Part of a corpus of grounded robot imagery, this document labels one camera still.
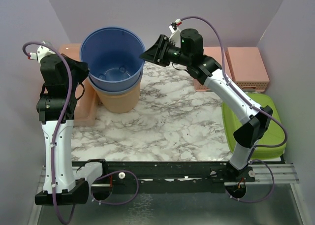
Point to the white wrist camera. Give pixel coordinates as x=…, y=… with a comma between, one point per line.
x=175, y=31
x=42, y=51

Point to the translucent pink storage box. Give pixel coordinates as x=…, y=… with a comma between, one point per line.
x=83, y=102

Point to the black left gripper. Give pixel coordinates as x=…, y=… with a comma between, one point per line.
x=81, y=66

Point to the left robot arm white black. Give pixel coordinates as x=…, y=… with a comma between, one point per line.
x=66, y=183

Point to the pink perforated basket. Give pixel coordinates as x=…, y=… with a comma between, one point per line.
x=214, y=52
x=246, y=68

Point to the orange plastic bucket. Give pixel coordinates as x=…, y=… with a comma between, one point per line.
x=120, y=103

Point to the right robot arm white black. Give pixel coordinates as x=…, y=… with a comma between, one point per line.
x=208, y=72

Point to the black metal base rail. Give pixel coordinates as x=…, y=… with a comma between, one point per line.
x=181, y=177

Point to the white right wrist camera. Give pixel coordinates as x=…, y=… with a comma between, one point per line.
x=175, y=31

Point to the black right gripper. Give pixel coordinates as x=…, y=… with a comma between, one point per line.
x=156, y=53

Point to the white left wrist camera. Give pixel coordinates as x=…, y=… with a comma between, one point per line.
x=42, y=51

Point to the green plastic tray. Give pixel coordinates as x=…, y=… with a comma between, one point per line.
x=273, y=136

